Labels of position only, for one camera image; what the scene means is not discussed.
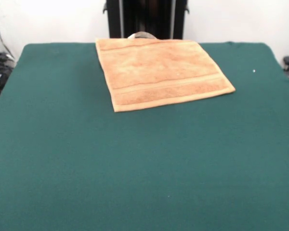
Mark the dark green table cloth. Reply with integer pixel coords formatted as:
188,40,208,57
0,42,289,231

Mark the orange terry towel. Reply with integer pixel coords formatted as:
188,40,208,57
95,31,236,113

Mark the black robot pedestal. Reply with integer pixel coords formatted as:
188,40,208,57
102,0,190,40

